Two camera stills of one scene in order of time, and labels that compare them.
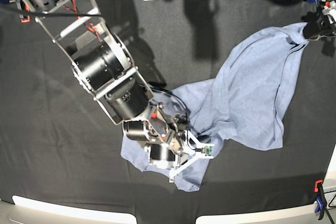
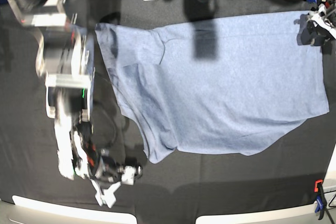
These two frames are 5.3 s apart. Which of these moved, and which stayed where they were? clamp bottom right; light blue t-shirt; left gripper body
Moved: left gripper body; light blue t-shirt
Stayed: clamp bottom right
